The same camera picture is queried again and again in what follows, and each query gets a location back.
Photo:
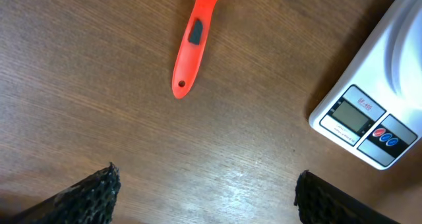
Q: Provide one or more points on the orange plastic measuring scoop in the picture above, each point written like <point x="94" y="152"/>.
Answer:
<point x="192" y="47"/>

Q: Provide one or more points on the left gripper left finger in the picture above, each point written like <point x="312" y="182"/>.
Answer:
<point x="90" y="201"/>

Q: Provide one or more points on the white round bowl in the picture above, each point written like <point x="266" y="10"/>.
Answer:
<point x="406" y="59"/>

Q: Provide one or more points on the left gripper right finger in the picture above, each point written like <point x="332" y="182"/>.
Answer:
<point x="319" y="202"/>

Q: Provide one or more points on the white digital kitchen scale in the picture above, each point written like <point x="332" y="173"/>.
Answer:
<point x="362" y="113"/>

